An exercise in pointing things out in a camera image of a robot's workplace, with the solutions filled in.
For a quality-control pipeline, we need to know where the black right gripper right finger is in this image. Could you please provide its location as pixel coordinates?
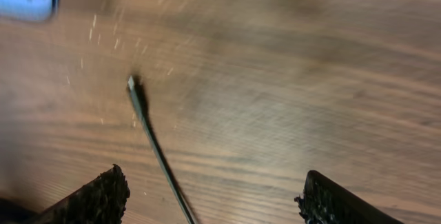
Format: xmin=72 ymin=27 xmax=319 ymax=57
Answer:
xmin=294 ymin=170 xmax=402 ymax=224

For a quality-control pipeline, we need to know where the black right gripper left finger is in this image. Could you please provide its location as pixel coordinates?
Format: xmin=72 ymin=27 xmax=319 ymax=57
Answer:
xmin=25 ymin=164 xmax=130 ymax=224

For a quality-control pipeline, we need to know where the black charger cable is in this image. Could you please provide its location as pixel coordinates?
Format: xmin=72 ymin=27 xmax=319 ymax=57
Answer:
xmin=126 ymin=74 xmax=203 ymax=224

